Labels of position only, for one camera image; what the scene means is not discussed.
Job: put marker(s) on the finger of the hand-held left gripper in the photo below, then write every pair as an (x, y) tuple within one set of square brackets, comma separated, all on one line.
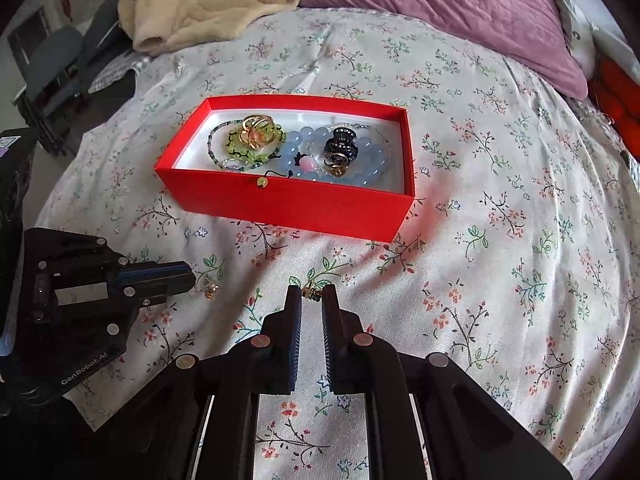
[(155, 271), (160, 292)]

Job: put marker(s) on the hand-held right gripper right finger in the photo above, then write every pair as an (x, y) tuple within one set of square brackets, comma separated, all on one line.
[(330, 340)]

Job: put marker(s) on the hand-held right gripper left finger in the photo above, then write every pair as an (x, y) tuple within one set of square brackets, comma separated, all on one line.
[(295, 340)]

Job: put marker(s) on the small gold earring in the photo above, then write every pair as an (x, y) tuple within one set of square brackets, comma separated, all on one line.
[(312, 294), (212, 289)]

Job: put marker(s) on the red jewelry box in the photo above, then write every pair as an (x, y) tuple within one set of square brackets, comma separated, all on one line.
[(300, 210)]

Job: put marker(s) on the black hair claw clip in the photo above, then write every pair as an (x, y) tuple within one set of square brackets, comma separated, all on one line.
[(340, 142)]

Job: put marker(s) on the floral bed sheet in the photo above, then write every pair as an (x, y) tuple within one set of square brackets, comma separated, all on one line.
[(500, 260)]

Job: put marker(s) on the grey checkered cloth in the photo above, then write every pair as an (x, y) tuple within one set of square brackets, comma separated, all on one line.
[(112, 72)]

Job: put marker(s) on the grey chair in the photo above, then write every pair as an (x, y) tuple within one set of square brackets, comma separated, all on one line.
[(50, 60)]

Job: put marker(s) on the beige quilted blanket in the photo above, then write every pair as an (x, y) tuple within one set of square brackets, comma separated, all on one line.
[(210, 0)]

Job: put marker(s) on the purple pillow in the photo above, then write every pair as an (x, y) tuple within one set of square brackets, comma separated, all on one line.
[(450, 0)]

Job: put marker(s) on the orange cloth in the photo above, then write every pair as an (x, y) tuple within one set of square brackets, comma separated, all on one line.
[(615, 95)]

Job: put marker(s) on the white printed pillow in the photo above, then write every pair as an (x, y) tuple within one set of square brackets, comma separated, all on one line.
[(575, 25)]

